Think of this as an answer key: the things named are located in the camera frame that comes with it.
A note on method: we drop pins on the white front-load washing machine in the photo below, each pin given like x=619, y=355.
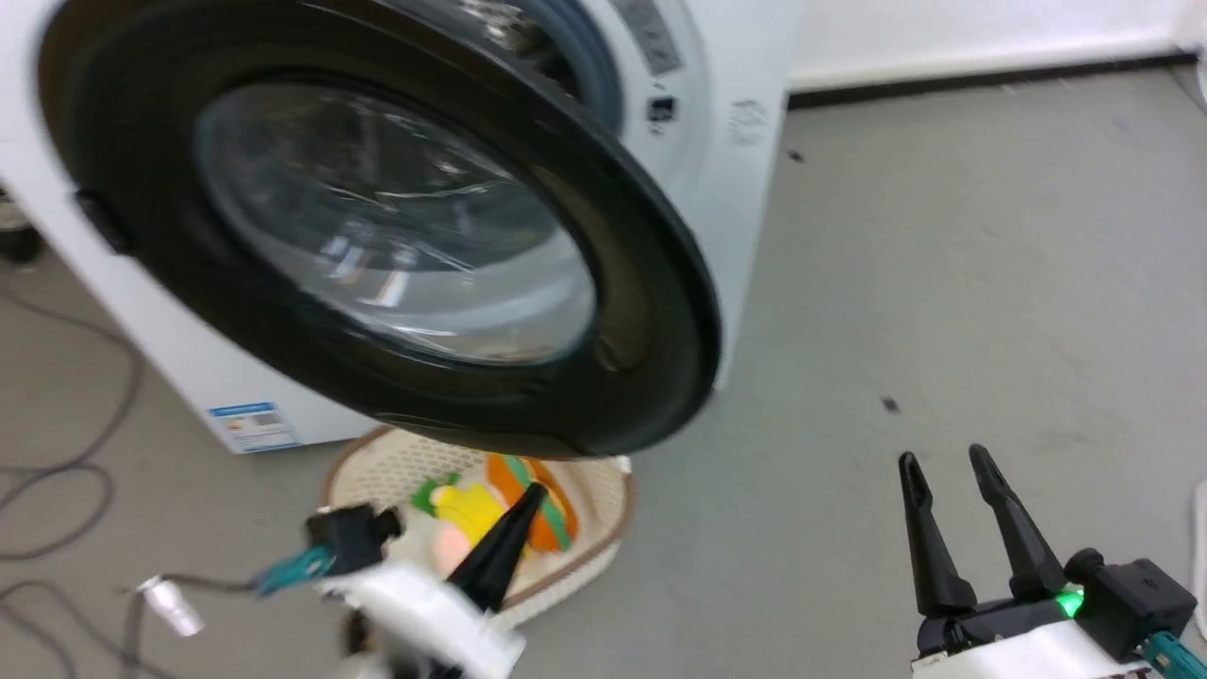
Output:
x=745, y=189

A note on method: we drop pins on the black wrist connector block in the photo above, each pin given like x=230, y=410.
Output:
x=1136, y=599
x=354, y=538

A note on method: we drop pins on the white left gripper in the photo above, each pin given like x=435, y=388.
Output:
x=424, y=613

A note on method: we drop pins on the black round washing machine door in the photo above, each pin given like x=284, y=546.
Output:
x=189, y=283

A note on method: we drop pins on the yellow plush toy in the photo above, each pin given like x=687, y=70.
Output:
x=469, y=507

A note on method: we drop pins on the black baseboard strip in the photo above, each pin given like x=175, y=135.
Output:
x=981, y=80

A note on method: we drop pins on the black right wrist connector block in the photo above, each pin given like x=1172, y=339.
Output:
x=1136, y=599

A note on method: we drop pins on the beige woven laundry basket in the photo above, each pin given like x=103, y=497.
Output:
x=377, y=471

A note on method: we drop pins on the orange toy with green stripes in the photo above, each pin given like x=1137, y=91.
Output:
x=554, y=517

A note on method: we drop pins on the blue white energy label sticker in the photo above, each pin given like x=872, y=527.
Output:
x=253, y=426

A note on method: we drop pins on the dark wheeled object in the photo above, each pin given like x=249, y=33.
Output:
x=17, y=236

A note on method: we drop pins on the black left wrist connector block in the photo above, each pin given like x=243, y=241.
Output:
x=354, y=538

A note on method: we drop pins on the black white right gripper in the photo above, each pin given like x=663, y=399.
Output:
x=1018, y=641

